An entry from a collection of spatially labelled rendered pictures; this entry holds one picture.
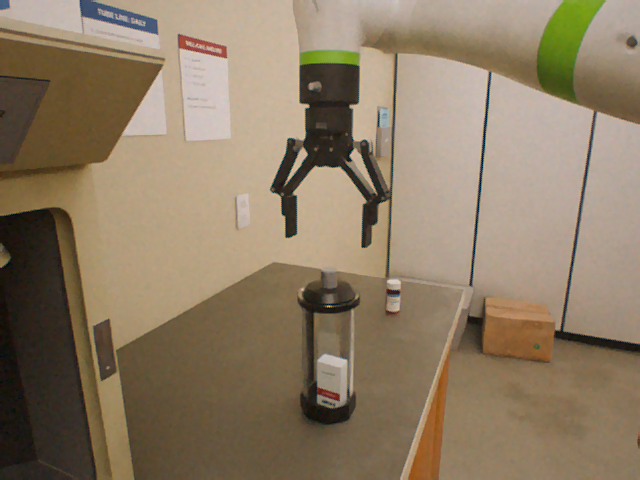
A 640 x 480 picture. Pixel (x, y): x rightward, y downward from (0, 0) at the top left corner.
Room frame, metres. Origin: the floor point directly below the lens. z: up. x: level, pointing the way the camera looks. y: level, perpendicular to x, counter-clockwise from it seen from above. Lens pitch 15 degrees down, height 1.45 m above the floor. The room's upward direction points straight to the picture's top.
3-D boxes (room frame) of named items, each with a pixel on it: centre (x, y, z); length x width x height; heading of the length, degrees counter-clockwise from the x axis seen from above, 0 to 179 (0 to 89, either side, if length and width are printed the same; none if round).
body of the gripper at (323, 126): (0.69, -0.01, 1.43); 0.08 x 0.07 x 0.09; 65
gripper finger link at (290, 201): (0.72, 0.05, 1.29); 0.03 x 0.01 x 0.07; 155
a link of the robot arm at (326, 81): (0.69, -0.01, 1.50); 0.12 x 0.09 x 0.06; 155
